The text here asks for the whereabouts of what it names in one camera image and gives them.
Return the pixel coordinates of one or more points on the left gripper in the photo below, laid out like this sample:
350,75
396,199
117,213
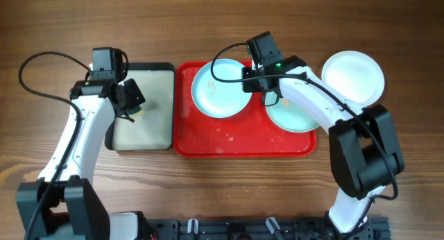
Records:
137,98

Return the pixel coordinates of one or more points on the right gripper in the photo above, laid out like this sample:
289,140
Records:
248,86

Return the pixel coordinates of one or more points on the green yellow sponge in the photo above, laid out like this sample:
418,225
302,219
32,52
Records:
135,112

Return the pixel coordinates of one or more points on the light blue plate front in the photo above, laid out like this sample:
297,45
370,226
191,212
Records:
215,98

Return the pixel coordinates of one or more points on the light blue plate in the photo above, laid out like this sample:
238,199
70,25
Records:
287,115
215,98

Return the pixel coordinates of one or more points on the white round plate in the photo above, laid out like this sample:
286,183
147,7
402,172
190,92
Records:
355,76

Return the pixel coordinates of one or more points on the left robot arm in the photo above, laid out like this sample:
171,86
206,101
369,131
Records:
61,203

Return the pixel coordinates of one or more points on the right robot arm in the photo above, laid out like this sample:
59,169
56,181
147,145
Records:
365,154

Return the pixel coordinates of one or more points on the black water tray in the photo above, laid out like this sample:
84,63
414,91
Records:
153,125

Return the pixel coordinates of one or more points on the red plastic tray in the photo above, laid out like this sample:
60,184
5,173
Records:
249,133

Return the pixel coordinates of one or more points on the light blue plate right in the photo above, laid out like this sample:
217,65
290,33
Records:
287,115

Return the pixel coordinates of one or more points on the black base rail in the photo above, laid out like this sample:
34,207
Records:
298,229

